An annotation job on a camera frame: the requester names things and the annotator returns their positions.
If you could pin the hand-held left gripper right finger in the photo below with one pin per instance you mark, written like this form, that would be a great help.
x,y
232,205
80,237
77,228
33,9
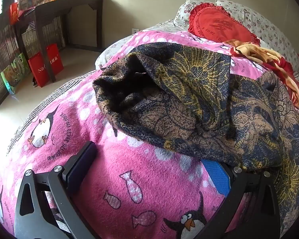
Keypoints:
x,y
215,176

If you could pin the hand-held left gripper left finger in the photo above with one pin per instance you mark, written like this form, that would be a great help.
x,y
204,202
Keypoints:
x,y
81,161

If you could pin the dark patterned garment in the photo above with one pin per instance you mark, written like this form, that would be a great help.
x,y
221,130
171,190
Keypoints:
x,y
189,104

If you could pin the pink penguin blanket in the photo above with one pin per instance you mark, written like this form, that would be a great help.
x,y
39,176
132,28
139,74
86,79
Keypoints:
x,y
139,191

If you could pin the grey striped mattress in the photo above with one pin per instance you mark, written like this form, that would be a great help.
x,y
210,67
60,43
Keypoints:
x,y
39,107

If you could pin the green gift bag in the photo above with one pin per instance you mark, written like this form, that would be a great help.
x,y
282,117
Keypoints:
x,y
13,73

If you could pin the red yellow floral blanket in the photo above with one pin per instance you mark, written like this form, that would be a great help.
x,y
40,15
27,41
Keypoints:
x,y
276,59

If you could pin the dark slatted grille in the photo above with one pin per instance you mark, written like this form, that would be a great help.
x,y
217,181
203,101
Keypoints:
x,y
2,47

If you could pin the red heart-shaped pillow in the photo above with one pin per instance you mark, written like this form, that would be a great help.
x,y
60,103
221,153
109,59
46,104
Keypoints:
x,y
219,25

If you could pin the dark wooden table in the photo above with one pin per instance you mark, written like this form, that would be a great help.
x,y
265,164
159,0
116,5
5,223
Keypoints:
x,y
64,5

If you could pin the small red bag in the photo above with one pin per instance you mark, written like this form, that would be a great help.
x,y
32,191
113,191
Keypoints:
x,y
13,12

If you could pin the white wall socket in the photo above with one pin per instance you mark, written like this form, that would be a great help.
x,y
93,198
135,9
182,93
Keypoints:
x,y
135,30

